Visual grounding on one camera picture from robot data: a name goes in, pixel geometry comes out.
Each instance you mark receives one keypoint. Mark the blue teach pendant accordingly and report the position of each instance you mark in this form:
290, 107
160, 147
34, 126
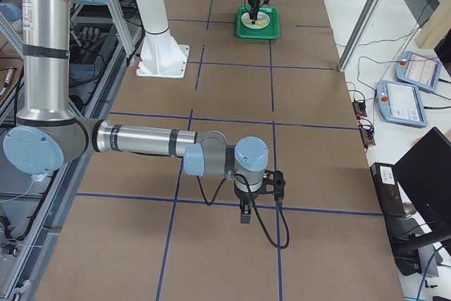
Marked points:
419, 70
401, 103

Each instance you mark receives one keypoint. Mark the green plastic tray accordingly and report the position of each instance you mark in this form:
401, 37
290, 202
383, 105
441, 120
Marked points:
272, 31

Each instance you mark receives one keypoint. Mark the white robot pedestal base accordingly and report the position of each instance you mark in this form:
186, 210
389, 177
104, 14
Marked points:
161, 55

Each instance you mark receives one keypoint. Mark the far blue teach pendant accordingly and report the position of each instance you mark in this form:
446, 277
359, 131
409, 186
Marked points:
419, 70

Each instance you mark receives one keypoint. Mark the black laptop monitor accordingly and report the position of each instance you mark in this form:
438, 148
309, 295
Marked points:
424, 175

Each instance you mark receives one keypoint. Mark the near blue teach pendant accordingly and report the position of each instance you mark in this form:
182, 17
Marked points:
401, 103

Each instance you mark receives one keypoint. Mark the aluminium frame post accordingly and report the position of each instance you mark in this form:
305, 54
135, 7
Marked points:
358, 32

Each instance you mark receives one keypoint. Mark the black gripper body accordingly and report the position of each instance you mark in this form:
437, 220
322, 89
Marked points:
253, 1
242, 196

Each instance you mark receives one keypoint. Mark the white round plate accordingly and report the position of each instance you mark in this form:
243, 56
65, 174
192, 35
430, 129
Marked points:
261, 17

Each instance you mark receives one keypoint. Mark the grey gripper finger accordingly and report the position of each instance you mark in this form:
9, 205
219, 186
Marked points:
245, 216

